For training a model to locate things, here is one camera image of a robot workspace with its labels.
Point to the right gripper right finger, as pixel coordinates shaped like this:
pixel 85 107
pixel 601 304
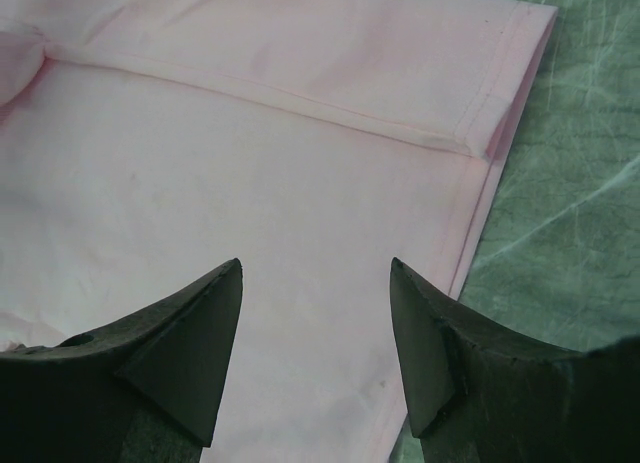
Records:
pixel 477 391

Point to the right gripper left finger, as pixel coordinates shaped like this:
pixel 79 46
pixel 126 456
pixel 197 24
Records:
pixel 144 388

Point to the pink t-shirt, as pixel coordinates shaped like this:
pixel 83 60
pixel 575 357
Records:
pixel 144 142

